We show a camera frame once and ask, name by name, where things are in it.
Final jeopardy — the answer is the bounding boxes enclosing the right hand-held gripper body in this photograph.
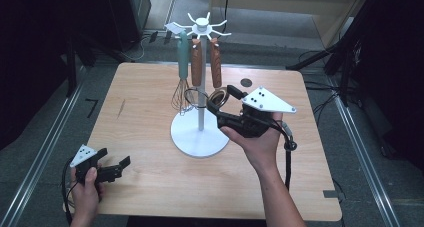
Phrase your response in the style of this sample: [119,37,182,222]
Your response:
[218,86,297,139]

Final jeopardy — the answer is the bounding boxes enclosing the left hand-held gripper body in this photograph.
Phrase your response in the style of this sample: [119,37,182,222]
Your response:
[69,144,109,185]

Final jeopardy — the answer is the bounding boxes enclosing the wooden handle steel measuring spoon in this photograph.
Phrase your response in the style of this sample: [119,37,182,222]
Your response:
[207,37,232,109]

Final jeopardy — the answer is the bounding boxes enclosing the white hook rack stand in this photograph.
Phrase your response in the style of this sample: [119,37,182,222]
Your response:
[165,11,233,159]

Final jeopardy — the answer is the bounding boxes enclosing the wooden handle mesh strainer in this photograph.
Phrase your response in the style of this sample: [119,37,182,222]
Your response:
[183,38,210,109]

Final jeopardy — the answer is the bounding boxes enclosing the teal handle wire whisk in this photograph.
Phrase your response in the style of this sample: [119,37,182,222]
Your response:
[171,30,196,117]

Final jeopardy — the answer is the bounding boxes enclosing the person's left hand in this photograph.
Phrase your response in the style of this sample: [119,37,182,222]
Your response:
[70,167,105,218]

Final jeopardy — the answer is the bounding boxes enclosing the person's right hand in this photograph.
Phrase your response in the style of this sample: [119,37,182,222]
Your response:
[219,112,284,175]

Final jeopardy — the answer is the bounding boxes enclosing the black metal stand legs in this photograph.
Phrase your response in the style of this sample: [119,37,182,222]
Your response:
[285,36,356,106]

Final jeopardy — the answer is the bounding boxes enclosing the white paper tag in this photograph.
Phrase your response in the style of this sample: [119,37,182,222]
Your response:
[164,21,185,35]

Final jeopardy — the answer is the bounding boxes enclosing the black cabinet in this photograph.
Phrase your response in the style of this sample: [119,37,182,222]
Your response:
[105,0,152,53]

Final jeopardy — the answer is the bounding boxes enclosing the silver floor rail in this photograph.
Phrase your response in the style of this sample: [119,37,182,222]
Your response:
[328,76,401,227]
[0,83,84,227]

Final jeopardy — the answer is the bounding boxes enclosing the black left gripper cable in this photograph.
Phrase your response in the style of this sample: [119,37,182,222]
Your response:
[61,156,76,226]

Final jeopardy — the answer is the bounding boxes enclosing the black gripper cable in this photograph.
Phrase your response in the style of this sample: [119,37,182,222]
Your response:
[61,156,76,226]
[275,119,299,192]

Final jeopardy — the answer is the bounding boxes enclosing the black floor cables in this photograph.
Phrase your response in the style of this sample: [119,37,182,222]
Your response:
[299,49,344,128]

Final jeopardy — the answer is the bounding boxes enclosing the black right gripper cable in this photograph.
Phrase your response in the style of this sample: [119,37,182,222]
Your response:
[275,119,299,192]

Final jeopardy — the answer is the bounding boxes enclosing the black metal stand post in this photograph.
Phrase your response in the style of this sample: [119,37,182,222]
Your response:
[64,36,79,98]

